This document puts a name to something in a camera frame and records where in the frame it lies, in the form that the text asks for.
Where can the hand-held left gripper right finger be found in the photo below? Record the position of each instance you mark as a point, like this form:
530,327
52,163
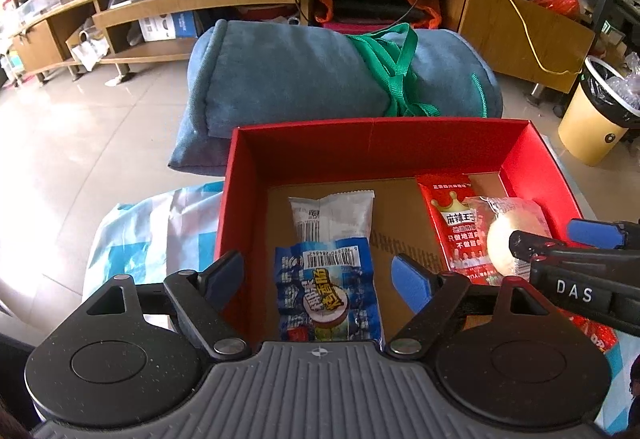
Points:
410,284

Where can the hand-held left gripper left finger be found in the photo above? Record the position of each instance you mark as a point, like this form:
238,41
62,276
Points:
225,276

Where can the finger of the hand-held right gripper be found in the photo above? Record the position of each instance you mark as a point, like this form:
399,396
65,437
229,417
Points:
535,246
595,231

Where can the clear round bun packet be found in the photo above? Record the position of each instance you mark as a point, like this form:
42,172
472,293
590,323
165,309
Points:
500,234

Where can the red spicy strip packet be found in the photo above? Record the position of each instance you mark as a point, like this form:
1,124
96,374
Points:
450,239

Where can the blue snack packet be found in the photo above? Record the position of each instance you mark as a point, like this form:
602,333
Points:
325,299

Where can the white snack packet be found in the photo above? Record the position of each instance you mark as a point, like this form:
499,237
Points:
330,214

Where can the red cardboard box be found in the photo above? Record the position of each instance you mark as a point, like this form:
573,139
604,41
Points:
350,149

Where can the blue checkered tablecloth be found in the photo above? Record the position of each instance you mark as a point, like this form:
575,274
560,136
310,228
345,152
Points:
135,239

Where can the yellow trash bin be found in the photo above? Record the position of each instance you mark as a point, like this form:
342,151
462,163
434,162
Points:
585,129

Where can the rolled blue blanket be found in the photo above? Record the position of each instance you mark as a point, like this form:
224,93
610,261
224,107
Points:
280,79

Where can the red plastic bag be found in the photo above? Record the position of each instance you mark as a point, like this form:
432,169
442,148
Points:
557,5

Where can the blue white carton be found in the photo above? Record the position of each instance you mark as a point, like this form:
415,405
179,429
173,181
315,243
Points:
167,26

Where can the white paper bag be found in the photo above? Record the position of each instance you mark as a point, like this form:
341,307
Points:
87,49

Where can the orange bag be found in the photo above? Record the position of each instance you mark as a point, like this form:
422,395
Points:
325,4

